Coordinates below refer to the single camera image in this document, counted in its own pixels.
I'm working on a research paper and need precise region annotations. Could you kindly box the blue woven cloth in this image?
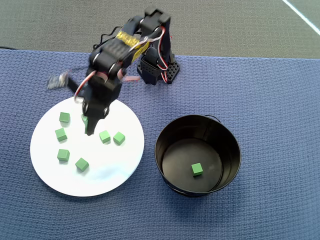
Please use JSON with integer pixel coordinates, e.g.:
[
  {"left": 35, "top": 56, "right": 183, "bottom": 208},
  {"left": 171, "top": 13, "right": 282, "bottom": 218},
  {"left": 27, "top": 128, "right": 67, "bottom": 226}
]
[{"left": 0, "top": 48, "right": 320, "bottom": 240}]

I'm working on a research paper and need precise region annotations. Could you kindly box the black metal bucket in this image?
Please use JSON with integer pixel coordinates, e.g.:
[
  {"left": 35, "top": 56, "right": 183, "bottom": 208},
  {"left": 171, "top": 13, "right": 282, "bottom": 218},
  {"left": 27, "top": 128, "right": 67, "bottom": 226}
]
[{"left": 154, "top": 114, "right": 243, "bottom": 198}]

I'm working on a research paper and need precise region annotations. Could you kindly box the white round plate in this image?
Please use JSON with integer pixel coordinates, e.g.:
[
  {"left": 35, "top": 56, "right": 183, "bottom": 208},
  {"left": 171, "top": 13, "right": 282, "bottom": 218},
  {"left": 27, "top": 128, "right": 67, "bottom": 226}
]
[{"left": 29, "top": 93, "right": 145, "bottom": 198}]

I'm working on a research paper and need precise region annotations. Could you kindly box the black camera cable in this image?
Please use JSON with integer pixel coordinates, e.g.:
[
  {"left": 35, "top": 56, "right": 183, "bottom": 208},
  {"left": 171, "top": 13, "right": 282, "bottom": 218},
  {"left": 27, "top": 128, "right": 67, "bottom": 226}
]
[{"left": 92, "top": 26, "right": 120, "bottom": 51}]

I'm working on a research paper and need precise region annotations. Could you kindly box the black wrist camera circuit board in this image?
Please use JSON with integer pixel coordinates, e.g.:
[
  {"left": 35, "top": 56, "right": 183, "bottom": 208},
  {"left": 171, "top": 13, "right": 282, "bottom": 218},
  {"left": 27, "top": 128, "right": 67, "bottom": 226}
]
[{"left": 46, "top": 72, "right": 70, "bottom": 91}]

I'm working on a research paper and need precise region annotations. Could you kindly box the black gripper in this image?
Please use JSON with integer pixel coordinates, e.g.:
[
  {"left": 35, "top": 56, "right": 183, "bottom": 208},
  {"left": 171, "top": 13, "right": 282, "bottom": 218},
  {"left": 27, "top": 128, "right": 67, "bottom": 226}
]
[{"left": 81, "top": 74, "right": 123, "bottom": 137}]

